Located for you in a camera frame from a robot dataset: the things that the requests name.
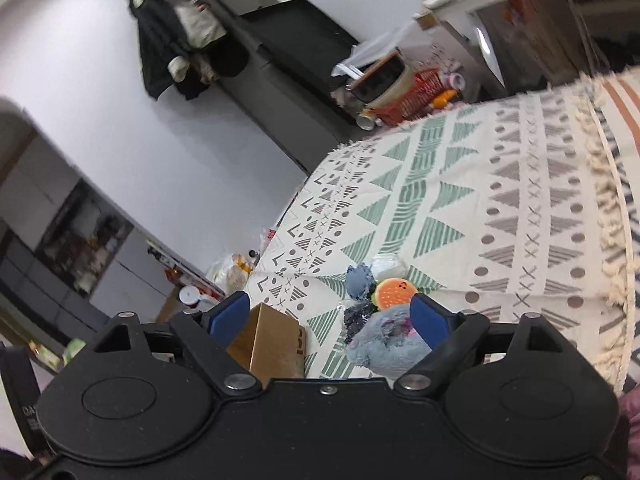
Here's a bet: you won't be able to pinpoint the brown cardboard box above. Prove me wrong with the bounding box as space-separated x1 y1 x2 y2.
227 304 306 387

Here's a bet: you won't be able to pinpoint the grey plush mouse toy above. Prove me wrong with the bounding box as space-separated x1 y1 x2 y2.
345 304 432 380

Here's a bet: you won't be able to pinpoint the black monitor screen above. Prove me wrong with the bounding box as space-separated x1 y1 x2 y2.
240 0 358 96

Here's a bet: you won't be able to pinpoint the plush hamburger toy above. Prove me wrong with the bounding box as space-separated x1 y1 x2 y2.
371 278 418 310

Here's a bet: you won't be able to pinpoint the blue denim heart cushion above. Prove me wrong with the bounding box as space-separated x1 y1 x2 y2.
345 262 376 301

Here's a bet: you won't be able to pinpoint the yellow white large bag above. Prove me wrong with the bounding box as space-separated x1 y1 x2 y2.
206 252 256 295

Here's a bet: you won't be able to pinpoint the hanging dark clothes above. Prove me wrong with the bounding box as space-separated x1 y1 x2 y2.
128 0 250 101

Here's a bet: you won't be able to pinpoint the white plastic bag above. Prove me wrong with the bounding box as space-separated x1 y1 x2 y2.
369 254 408 282

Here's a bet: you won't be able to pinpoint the patterned cream table cloth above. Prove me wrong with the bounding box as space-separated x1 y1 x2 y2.
247 70 639 392

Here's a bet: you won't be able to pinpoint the black item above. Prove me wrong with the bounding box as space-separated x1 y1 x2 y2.
343 301 378 344

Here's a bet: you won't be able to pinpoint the red plastic basket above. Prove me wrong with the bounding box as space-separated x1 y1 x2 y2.
369 68 445 127

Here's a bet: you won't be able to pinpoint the cream round appliance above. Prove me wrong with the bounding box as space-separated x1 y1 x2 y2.
347 49 416 108

